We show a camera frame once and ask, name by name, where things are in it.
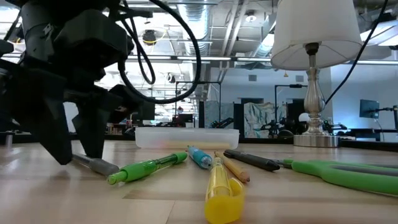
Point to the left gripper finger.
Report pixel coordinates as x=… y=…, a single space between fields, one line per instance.
x=43 y=105
x=91 y=124

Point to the grey pen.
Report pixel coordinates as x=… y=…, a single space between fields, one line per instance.
x=102 y=167

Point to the green mechanical pencil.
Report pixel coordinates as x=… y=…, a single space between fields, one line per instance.
x=140 y=169

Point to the clear plastic pencil box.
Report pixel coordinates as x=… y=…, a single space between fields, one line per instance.
x=186 y=137

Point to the blue pen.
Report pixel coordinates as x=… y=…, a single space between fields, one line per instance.
x=202 y=158

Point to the yellow wooden pencil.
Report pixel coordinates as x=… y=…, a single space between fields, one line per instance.
x=234 y=168

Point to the black pen white print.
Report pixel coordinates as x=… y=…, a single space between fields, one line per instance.
x=255 y=160

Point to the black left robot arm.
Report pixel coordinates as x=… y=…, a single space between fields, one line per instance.
x=35 y=28

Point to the black background robot arm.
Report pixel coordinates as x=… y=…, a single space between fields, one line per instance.
x=273 y=127
x=222 y=123

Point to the black hanging device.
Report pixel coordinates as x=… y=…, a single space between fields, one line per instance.
x=149 y=36

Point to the black monitor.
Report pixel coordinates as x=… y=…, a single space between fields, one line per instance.
x=147 y=112

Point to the person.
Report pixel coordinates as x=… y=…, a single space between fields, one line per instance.
x=180 y=109

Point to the long white light strip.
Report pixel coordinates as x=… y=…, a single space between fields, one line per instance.
x=217 y=58

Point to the grey crumpled sheet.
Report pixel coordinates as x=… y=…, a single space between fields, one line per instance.
x=258 y=119

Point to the white round object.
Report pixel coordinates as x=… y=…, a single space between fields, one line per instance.
x=303 y=117

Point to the table lamp white shade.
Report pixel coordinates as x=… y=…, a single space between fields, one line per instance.
x=311 y=31

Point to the silver bolt post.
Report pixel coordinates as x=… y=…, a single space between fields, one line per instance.
x=8 y=140

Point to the silver ventilation duct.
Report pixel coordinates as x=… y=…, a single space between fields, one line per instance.
x=205 y=18

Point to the black aluminium table frame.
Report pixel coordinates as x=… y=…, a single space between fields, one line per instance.
x=264 y=140

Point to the black metal frame stand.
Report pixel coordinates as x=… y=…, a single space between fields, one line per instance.
x=290 y=86

